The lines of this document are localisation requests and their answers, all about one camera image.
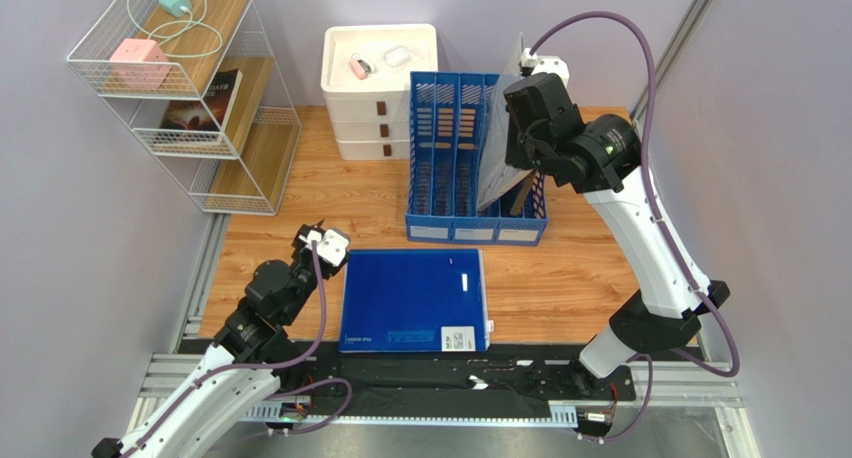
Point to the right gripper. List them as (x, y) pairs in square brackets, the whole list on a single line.
[(522, 153)]

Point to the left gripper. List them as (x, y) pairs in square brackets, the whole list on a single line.
[(297, 242)]

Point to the blue file organizer rack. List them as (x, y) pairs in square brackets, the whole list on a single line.
[(449, 114)]

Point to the clear plastic bag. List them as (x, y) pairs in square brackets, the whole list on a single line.
[(397, 56)]

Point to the pink correction tape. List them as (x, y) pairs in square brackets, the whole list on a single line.
[(360, 67)]

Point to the white three drawer organizer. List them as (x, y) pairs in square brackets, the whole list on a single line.
[(370, 118)]

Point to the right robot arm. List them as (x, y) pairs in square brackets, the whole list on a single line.
[(601, 160)]

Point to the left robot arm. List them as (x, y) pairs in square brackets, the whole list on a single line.
[(248, 359)]

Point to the blue folder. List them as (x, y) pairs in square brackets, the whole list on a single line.
[(415, 301)]

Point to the dark cover book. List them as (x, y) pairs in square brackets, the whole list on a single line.
[(201, 122)]

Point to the pink cube power socket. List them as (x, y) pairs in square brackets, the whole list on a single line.
[(140, 63)]

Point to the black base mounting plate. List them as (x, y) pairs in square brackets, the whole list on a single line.
[(508, 380)]

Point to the mint green charger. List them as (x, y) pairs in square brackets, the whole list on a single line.
[(176, 8)]

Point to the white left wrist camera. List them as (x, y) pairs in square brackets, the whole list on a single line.
[(332, 246)]

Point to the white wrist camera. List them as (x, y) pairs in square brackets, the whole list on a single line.
[(332, 246), (530, 64)]

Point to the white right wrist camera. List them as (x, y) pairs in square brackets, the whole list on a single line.
[(530, 64)]

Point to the white wire shelf rack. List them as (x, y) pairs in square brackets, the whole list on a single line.
[(198, 85)]

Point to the aluminium frame rail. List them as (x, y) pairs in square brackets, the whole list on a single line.
[(691, 413)]

